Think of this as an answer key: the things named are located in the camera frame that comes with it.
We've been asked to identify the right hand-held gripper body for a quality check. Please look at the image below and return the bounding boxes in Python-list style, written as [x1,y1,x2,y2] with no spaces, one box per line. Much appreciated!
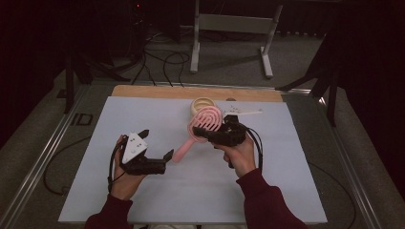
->
[203,106,264,148]

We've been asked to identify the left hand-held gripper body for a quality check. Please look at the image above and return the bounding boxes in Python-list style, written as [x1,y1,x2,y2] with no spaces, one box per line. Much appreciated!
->
[121,132,167,177]

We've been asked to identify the pink hairbrush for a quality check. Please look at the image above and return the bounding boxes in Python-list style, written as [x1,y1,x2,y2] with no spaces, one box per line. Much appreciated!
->
[172,106,224,164]

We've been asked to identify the cream ribbed cup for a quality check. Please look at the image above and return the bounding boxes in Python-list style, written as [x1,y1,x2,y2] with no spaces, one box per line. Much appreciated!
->
[190,96,218,117]

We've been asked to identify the person's right hand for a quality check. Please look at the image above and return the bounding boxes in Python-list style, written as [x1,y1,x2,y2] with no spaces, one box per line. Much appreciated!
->
[211,135,257,178]

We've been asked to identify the person's left hand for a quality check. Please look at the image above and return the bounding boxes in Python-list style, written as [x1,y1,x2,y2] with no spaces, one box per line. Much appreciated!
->
[109,134,147,201]

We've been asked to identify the white table mat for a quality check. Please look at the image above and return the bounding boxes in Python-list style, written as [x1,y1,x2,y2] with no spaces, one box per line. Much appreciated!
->
[57,95,329,224]

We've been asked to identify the black tripod stand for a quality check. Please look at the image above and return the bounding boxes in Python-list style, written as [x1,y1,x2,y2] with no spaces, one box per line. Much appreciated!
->
[61,47,132,115]
[275,25,340,128]

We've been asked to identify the white metal stand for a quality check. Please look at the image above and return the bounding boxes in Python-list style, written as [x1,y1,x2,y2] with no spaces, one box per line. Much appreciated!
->
[189,0,284,79]

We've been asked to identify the dark equipment rack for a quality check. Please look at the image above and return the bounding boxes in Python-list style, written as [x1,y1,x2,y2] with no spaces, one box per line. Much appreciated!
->
[127,0,151,58]

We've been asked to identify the right hand-held gripper cable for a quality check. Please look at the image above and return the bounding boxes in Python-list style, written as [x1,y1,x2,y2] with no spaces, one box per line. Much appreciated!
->
[228,126,357,229]

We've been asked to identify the hand-held gripper cable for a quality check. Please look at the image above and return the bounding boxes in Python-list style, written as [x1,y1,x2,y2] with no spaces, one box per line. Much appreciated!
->
[42,135,129,196]
[228,126,357,229]

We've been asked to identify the black floor cable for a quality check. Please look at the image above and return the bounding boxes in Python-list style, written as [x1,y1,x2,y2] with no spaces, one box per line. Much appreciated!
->
[161,51,191,88]
[131,47,158,87]

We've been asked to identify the aluminium frame rail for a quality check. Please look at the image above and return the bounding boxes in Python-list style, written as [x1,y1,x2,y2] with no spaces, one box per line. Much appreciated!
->
[0,85,92,228]
[316,94,383,229]

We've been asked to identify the left hand-held gripper cable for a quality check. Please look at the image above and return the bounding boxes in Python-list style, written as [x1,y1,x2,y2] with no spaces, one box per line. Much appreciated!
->
[42,135,129,196]

